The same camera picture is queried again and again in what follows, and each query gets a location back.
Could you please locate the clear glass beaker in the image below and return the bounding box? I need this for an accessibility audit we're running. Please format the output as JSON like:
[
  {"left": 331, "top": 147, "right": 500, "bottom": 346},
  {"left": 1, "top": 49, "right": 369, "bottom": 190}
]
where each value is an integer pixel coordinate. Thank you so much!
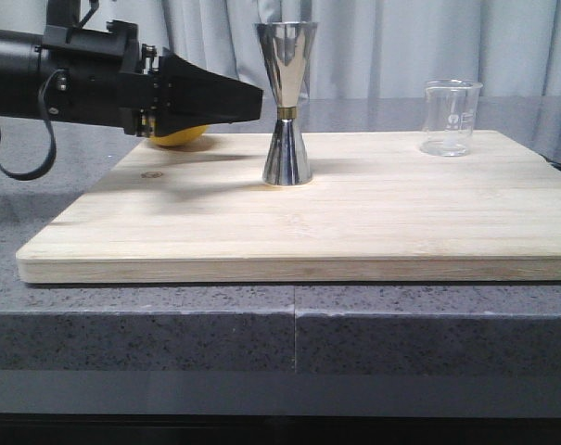
[{"left": 419, "top": 79, "right": 483, "bottom": 158}]

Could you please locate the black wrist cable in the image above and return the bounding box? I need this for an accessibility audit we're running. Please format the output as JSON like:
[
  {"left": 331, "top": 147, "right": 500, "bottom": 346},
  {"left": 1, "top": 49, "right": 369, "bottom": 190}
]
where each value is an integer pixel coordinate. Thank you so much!
[{"left": 0, "top": 68, "right": 72, "bottom": 182}]

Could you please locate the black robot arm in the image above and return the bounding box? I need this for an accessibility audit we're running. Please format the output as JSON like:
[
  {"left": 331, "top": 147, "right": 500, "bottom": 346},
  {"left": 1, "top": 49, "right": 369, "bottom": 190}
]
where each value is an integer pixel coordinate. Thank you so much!
[{"left": 0, "top": 1, "right": 263, "bottom": 137}]

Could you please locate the steel double jigger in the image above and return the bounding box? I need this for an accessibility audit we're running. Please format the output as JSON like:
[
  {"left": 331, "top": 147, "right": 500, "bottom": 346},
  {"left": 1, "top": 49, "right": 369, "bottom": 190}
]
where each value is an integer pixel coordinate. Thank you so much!
[{"left": 256, "top": 21, "right": 318, "bottom": 186}]

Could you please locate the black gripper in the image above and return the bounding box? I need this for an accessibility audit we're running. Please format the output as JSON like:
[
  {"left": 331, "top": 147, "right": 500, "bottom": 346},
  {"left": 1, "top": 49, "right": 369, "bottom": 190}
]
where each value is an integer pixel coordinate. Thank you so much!
[{"left": 41, "top": 19, "right": 263, "bottom": 137}]

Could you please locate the yellow lemon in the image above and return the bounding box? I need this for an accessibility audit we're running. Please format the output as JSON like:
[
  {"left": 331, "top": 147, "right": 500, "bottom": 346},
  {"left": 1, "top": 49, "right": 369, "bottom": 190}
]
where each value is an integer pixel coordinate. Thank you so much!
[{"left": 149, "top": 125, "right": 209, "bottom": 147}]

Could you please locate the light grey curtain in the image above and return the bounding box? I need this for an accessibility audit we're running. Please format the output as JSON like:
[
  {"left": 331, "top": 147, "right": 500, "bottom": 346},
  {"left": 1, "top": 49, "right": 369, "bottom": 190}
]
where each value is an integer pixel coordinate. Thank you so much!
[{"left": 0, "top": 0, "right": 561, "bottom": 99}]

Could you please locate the wooden cutting board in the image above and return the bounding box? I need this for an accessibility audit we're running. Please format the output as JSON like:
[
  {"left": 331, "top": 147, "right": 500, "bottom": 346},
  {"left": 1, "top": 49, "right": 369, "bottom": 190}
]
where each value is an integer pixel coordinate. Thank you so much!
[{"left": 16, "top": 131, "right": 561, "bottom": 284}]

